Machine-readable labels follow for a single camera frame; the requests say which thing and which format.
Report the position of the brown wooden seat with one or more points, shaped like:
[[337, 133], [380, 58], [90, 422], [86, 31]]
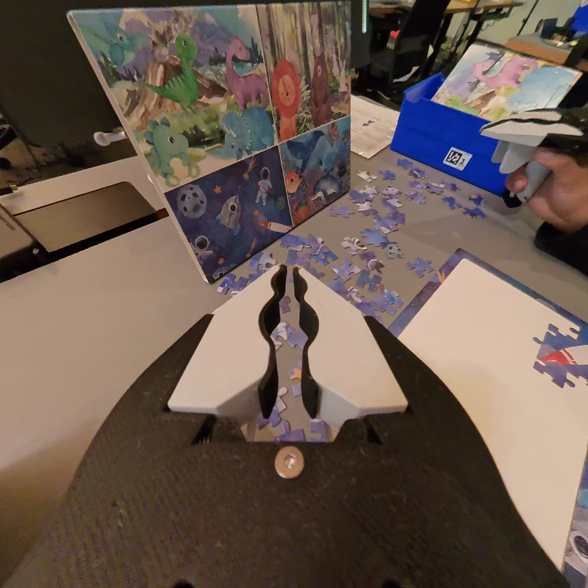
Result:
[[82, 216]]

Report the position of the space puzzle frame tray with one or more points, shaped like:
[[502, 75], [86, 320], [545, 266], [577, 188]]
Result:
[[459, 344]]

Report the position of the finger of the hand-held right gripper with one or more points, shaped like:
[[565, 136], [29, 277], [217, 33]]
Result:
[[537, 115], [519, 133]]

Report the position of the person's right forearm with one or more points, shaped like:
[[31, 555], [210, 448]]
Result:
[[565, 252]]

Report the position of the wooden background desk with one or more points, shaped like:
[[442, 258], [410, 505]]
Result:
[[482, 4]]

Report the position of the puzzle pieces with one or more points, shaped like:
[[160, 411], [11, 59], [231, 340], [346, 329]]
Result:
[[374, 236]]

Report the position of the blue bin with white tag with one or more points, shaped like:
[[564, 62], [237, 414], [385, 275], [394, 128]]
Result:
[[422, 133]]

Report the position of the assembled rocket puzzle section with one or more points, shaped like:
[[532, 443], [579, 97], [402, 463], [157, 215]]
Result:
[[562, 358]]

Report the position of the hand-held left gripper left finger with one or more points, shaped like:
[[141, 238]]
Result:
[[220, 363]]

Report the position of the person's right hand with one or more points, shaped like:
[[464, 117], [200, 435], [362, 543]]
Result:
[[565, 193]]

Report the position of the black office chair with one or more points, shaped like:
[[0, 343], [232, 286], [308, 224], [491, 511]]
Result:
[[413, 41]]

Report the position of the printed paper sheet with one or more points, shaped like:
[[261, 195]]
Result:
[[372, 128]]

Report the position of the black partition panel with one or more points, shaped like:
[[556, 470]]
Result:
[[36, 69]]

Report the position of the four-picture puzzle reference board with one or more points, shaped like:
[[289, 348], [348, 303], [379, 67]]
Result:
[[206, 115]]

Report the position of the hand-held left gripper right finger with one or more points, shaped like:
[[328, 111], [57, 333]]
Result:
[[353, 363]]

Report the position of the dinosaur puzzle board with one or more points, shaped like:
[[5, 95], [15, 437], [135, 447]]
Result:
[[505, 78]]

